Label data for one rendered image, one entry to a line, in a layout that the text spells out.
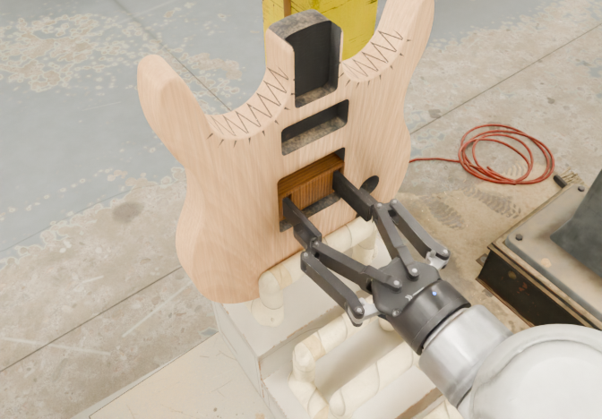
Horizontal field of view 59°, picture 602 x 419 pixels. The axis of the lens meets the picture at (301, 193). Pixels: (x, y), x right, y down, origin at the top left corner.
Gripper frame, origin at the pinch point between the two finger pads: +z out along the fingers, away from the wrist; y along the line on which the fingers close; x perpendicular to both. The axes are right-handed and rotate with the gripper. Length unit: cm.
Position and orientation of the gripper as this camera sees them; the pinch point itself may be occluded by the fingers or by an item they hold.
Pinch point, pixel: (323, 206)
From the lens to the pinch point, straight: 64.3
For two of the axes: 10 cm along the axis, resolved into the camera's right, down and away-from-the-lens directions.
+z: -5.8, -6.1, 5.4
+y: 8.1, -4.3, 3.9
